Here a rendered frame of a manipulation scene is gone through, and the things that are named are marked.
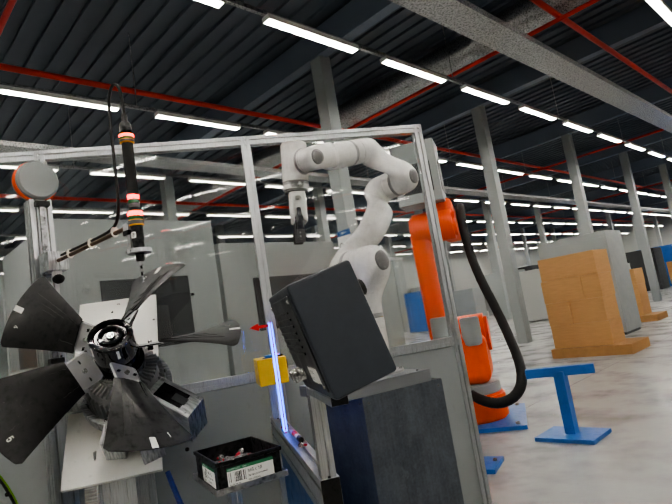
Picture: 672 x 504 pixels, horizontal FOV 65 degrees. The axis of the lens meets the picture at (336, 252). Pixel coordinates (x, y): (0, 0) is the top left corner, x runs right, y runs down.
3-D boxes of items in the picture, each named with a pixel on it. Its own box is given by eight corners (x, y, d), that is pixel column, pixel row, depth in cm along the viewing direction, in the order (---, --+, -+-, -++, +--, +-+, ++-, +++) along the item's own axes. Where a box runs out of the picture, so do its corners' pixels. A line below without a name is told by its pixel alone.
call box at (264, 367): (257, 387, 193) (252, 358, 194) (284, 382, 196) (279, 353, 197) (261, 391, 178) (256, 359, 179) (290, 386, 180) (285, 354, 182)
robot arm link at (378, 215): (349, 267, 170) (318, 276, 182) (373, 288, 175) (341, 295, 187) (394, 161, 196) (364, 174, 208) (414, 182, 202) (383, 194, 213)
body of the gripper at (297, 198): (309, 185, 166) (311, 221, 165) (306, 191, 176) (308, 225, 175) (285, 186, 164) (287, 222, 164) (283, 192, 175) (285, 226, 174)
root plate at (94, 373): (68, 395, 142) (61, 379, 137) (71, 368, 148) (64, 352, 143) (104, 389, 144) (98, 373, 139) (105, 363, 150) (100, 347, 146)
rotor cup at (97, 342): (90, 387, 146) (78, 358, 138) (93, 346, 157) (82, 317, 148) (145, 377, 150) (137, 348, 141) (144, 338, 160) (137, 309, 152)
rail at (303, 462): (273, 439, 189) (270, 416, 190) (284, 437, 190) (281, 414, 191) (326, 523, 103) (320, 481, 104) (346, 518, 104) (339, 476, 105)
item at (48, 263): (38, 277, 197) (36, 254, 198) (58, 276, 202) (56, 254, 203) (49, 272, 190) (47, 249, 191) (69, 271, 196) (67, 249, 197)
